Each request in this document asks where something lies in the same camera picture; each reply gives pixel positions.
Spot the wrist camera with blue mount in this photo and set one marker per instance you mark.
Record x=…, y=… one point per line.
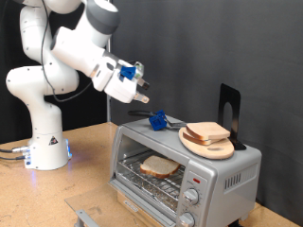
x=128, y=72

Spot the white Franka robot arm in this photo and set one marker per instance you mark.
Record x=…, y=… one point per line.
x=41, y=82

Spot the silver oven knob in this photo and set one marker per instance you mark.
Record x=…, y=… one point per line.
x=187, y=220
x=191, y=196

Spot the grey metal pole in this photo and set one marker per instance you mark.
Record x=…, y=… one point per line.
x=108, y=108

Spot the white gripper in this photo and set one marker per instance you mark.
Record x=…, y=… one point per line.
x=121, y=90

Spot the silver toaster oven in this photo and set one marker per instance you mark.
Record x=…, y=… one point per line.
x=214, y=176

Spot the black metal bookend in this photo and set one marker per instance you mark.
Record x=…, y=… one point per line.
x=235, y=101

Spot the white bread slice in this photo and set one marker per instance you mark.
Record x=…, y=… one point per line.
x=208, y=130
x=159, y=165
x=195, y=141

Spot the oval wooden cutting board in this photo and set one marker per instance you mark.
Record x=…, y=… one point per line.
x=214, y=151

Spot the metal spatula with blue block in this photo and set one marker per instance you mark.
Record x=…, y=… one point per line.
x=157, y=121

